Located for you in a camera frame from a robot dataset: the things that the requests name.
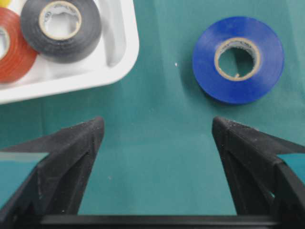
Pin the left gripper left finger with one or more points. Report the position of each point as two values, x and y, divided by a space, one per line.
54 172

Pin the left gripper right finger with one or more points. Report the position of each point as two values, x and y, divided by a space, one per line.
260 181

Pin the red tape roll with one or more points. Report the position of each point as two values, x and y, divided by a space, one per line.
18 57

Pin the black tape roll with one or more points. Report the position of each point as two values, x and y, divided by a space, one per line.
65 49

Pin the yellow tape roll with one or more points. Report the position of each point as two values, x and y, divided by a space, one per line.
4 3

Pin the blue tape roll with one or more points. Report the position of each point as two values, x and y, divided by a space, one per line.
250 35

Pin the white plastic tray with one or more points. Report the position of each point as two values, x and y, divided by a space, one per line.
113 58

